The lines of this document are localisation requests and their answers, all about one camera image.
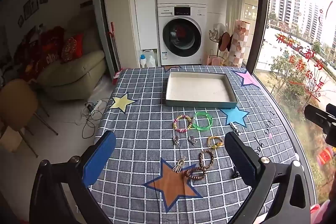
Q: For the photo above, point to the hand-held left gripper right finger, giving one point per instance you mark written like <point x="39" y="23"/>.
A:
<point x="237" y="158"/>

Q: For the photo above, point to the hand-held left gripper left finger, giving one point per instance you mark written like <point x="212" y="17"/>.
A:
<point x="98" y="158"/>

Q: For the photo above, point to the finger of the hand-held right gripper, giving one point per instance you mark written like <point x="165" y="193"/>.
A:
<point x="316" y="113"/>
<point x="331" y="134"/>

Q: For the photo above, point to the black hair clip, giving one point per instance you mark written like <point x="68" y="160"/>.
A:
<point x="235" y="173"/>

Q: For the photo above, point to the silver heart hair clip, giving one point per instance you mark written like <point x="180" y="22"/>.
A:
<point x="176" y="140"/>
<point x="193" y="140"/>

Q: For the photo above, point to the grey cardboard tray white inside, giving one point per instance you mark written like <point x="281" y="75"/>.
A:
<point x="199" y="87"/>

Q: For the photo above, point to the red orange window ornament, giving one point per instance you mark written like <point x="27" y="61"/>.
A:
<point x="325" y="155"/>

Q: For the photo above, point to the long silver hair clip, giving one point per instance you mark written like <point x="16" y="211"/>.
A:
<point x="235" y="127"/>

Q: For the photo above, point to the green translucent bangle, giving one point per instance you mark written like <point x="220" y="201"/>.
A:
<point x="207" y="127"/>

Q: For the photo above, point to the white power strip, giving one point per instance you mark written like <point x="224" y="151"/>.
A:
<point x="96" y="104"/>

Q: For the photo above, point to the checkered tablecloth with stars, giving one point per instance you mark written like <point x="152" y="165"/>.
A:
<point x="141" y="121"/>

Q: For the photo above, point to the red window decals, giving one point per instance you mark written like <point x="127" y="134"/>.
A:
<point x="299" y="58"/>

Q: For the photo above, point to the gold hair clip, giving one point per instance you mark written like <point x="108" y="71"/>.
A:
<point x="179" y="163"/>

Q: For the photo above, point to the pink stool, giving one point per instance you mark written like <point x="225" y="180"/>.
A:
<point x="324" y="213"/>

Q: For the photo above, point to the beige sofa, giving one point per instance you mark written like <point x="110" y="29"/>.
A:
<point x="76" y="69"/>

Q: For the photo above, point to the wooden chair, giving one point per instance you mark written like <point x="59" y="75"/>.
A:
<point x="18" y="103"/>

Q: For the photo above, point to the pink checkered gift bag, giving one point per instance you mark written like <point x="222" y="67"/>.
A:
<point x="238" y="43"/>

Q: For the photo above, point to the white bottle blue cap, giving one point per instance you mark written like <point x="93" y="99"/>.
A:
<point x="142" y="61"/>

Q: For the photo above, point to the red cushion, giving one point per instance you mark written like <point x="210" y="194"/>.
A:
<point x="71" y="47"/>

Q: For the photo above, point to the clear plastic jug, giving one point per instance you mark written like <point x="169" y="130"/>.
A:
<point x="149" y="54"/>

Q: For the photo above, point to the red blanket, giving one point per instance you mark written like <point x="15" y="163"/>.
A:
<point x="42" y="50"/>

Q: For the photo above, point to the white washing machine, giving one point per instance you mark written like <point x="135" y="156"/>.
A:
<point x="181" y="35"/>

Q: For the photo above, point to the group of picture frames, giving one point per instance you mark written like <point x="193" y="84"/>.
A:
<point x="31" y="7"/>

